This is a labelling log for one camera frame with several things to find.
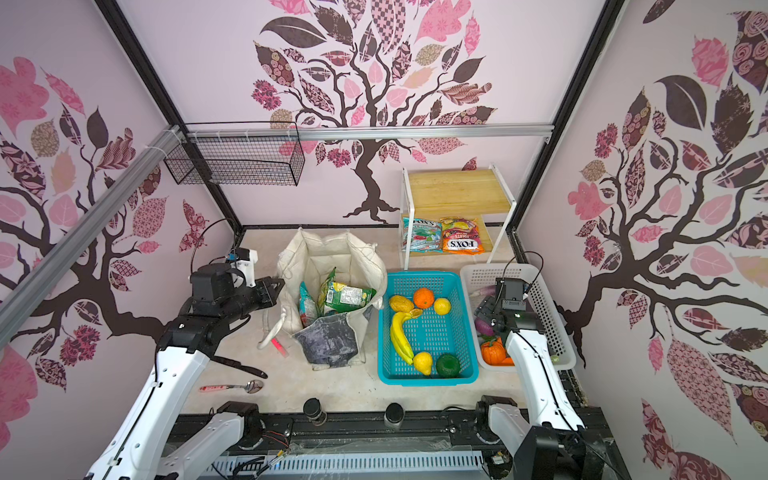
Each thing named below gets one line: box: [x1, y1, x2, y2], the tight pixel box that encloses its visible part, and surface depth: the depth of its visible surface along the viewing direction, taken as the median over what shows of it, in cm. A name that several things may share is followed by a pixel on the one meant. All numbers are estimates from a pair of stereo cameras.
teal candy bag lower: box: [402, 217, 443, 253], surface depth 94 cm
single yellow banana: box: [390, 308, 423, 365], surface depth 87 cm
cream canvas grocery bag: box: [258, 228, 388, 370], surface depth 82 cm
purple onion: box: [474, 317, 495, 337], surface depth 87 cm
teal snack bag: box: [298, 281, 318, 327], surface depth 82 cm
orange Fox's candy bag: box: [440, 216, 485, 255], surface depth 94 cm
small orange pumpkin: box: [481, 337, 506, 365], surface depth 82 cm
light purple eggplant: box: [479, 285, 497, 296], surface depth 100 cm
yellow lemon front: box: [413, 352, 433, 376], surface depth 83 cm
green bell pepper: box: [436, 353, 460, 378], surface depth 81 cm
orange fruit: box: [414, 287, 435, 309], surface depth 96 cm
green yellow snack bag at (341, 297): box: [325, 282, 377, 312], surface depth 85 cm
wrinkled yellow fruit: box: [389, 295, 414, 313], surface depth 94 cm
